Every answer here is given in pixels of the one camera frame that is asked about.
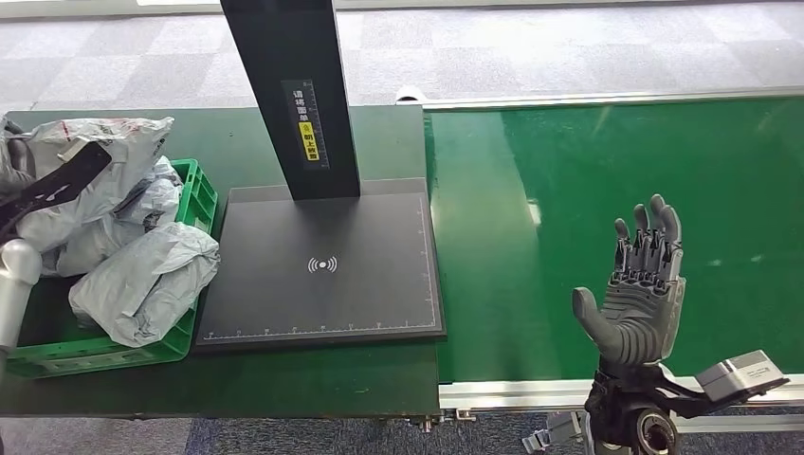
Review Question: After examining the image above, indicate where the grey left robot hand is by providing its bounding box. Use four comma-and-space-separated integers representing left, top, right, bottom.
0, 120, 36, 196

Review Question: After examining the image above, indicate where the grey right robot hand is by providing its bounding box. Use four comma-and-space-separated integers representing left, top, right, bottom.
572, 193, 687, 369

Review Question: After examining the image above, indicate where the grey printed courier package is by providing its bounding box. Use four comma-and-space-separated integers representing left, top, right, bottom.
0, 116, 175, 252

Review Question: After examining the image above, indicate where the grey package with red print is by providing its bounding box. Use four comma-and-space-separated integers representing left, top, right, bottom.
40, 155, 185, 278

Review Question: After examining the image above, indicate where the green conveyor belt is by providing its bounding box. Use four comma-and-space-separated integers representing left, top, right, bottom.
424, 97, 804, 384

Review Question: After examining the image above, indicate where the plain grey crumpled package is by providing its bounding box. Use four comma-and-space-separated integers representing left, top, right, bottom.
68, 221, 221, 349

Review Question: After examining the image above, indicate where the black inbound scanner machine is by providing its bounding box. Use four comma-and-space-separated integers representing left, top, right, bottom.
192, 0, 448, 353

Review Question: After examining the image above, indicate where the green plastic crate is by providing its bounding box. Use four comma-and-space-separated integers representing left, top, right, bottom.
6, 157, 219, 380

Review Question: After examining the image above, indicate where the yellow warning sticker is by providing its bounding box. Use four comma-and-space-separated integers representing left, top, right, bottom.
297, 120, 320, 163

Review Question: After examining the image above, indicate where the black left camera bracket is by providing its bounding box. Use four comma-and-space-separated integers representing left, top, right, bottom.
0, 140, 113, 243

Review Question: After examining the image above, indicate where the black camera bracket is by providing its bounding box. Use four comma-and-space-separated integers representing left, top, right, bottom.
0, 140, 113, 243
656, 364, 790, 419

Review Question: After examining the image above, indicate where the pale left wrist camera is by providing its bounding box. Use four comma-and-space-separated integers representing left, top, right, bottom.
57, 138, 97, 165

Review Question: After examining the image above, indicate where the black right camera bracket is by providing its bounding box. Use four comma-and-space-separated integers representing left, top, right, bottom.
656, 364, 790, 419

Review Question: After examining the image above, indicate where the metal conveyor support bracket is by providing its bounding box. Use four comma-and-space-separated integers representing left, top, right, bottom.
522, 410, 592, 455

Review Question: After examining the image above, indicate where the aluminium conveyor rail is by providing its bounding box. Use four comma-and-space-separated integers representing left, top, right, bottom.
438, 374, 804, 434
395, 85, 804, 113

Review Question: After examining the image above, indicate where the small metal table bracket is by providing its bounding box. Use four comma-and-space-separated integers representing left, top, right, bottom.
408, 408, 479, 434

